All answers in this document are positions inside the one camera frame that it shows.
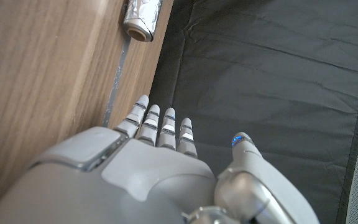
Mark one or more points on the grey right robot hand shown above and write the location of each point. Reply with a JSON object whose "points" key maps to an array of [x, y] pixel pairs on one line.
{"points": [[135, 180]]}

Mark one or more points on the silver foil bag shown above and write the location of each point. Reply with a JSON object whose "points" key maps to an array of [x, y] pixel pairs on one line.
{"points": [[141, 15]]}

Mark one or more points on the grey tape outline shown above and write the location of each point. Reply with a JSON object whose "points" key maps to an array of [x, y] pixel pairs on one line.
{"points": [[117, 77]]}

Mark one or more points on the black backdrop cloth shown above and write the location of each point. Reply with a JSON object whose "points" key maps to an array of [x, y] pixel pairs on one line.
{"points": [[259, 77]]}

